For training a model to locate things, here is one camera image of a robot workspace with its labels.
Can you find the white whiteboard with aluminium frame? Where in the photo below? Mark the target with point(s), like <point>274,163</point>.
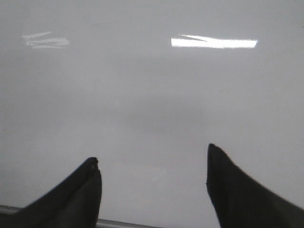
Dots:
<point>145,86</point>

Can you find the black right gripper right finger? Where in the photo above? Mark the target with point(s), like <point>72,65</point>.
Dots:
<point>241,202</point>

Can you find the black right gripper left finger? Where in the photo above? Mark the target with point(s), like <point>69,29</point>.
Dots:
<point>73,203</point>

